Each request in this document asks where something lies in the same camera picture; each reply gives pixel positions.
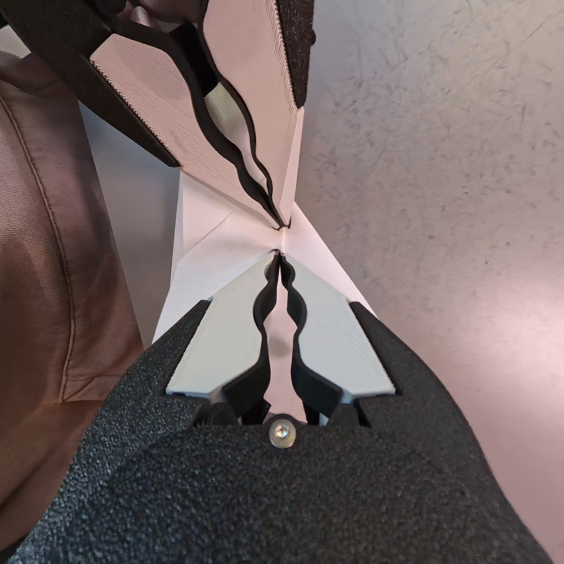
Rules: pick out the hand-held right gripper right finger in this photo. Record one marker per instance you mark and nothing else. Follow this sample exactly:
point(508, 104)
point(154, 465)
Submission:
point(339, 348)

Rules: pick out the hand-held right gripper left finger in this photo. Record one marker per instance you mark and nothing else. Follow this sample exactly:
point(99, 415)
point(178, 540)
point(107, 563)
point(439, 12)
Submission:
point(220, 348)

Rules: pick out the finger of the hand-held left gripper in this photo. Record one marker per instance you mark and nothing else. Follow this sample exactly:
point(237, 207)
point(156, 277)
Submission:
point(255, 66)
point(150, 83)

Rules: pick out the white paper sheet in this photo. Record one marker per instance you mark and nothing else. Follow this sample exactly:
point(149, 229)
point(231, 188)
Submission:
point(211, 264)

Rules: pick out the person's left hand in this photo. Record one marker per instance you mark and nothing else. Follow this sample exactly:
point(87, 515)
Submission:
point(145, 12)

